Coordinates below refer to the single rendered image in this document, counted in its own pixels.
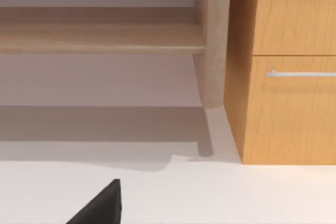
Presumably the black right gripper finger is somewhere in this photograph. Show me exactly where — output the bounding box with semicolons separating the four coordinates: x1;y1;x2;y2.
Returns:
65;178;123;224

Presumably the pale wooden open shelf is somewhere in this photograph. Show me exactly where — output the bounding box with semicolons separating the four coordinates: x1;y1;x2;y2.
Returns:
0;0;232;110

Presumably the orange wooden cupboard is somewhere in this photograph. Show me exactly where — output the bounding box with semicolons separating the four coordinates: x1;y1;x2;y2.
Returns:
224;0;336;166

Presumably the wooden drawer front with handle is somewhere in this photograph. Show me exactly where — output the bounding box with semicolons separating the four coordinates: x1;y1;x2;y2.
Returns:
243;55;336;166

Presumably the long metal handle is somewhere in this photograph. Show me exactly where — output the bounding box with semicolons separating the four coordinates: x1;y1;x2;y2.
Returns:
265;69;336;78

